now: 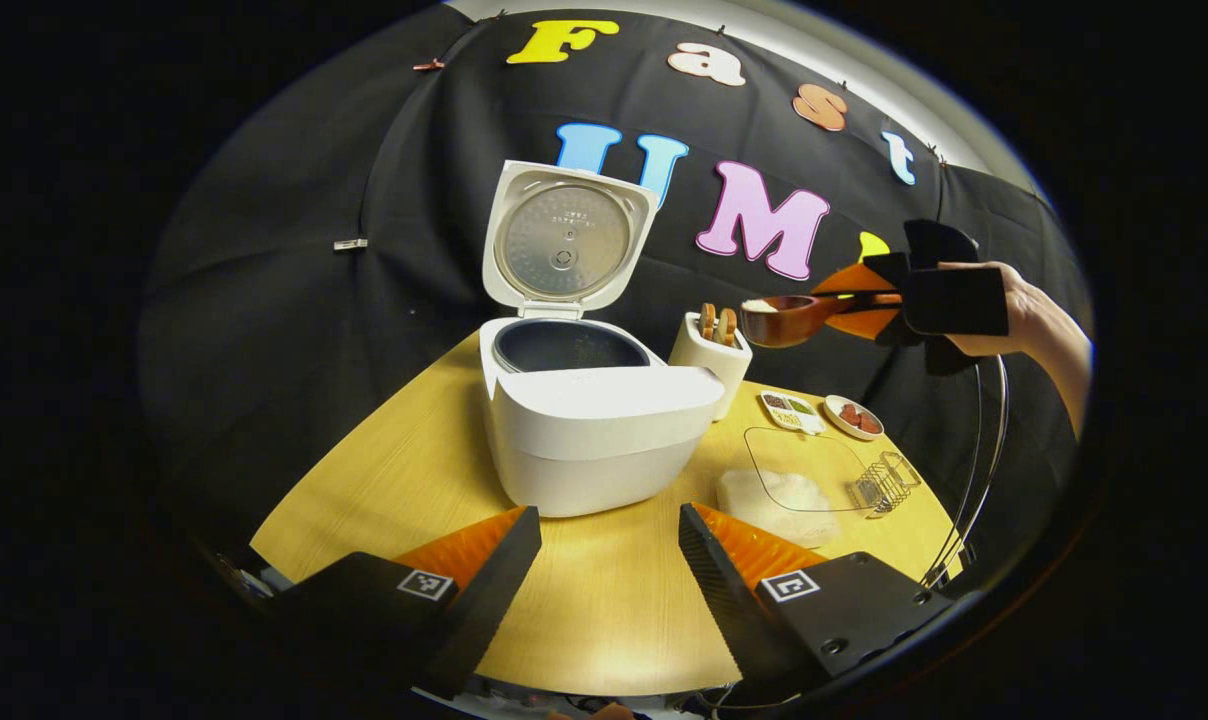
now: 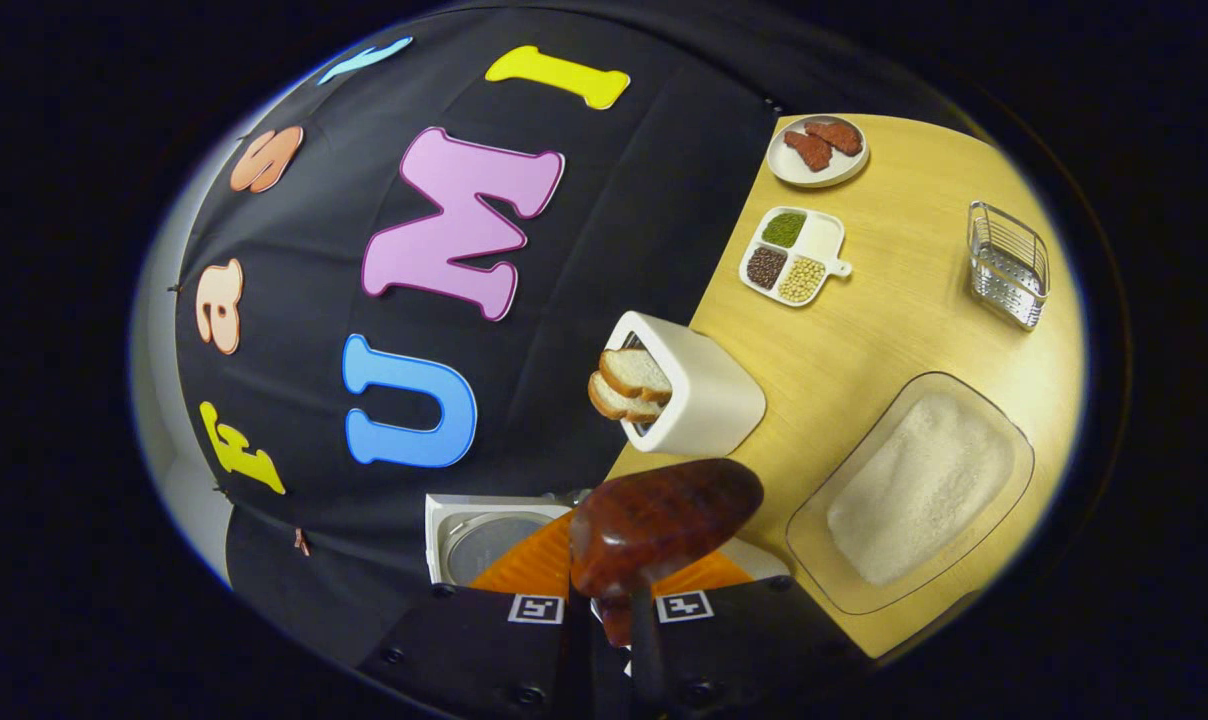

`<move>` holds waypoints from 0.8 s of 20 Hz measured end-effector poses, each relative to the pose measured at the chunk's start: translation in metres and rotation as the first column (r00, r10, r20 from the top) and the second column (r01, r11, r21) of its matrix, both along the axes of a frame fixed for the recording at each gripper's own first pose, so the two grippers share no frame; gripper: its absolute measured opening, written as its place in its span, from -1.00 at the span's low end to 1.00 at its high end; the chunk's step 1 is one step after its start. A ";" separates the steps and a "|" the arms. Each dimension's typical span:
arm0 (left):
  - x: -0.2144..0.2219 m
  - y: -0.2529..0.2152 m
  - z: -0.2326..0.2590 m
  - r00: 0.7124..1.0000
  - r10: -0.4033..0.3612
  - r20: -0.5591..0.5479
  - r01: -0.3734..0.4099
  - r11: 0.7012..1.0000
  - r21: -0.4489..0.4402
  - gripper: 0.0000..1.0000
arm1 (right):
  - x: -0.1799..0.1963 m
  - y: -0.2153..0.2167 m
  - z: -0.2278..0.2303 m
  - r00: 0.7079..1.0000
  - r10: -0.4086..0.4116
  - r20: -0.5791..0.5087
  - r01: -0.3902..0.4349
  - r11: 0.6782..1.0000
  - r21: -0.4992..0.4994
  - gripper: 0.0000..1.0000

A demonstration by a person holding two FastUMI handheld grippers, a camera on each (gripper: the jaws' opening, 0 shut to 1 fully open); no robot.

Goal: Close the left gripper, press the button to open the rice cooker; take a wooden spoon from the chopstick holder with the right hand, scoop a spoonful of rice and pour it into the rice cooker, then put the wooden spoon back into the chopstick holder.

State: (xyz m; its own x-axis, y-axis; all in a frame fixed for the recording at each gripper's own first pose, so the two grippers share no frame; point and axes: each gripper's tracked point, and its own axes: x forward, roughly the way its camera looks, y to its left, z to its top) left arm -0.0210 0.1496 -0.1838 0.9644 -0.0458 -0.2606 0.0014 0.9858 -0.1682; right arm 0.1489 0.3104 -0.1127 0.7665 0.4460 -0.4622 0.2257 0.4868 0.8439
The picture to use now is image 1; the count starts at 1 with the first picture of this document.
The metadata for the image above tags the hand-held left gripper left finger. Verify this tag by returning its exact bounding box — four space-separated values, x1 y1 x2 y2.
264 505 543 701

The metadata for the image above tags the black backdrop cloth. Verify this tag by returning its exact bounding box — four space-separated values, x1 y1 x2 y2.
139 5 1090 561

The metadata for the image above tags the white divided dish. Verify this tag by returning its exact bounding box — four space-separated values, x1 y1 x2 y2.
759 390 826 436

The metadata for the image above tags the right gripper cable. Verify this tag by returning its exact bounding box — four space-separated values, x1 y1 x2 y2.
919 355 1010 591

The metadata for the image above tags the brown wooden spoon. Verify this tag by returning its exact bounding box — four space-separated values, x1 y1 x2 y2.
741 290 905 349

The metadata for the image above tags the white toaster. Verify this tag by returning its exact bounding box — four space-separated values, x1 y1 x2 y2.
668 312 753 421

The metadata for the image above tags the clear rice container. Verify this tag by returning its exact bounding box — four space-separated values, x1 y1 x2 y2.
716 427 880 549

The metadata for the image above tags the white round plate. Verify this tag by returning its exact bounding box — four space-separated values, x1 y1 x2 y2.
823 395 885 442

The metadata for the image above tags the white rice cooker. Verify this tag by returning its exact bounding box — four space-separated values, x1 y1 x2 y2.
479 160 727 519

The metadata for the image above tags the wire chopstick holder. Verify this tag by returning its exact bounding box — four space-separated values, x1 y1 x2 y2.
849 452 922 519

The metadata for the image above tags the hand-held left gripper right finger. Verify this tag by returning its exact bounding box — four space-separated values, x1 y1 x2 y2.
678 503 955 706

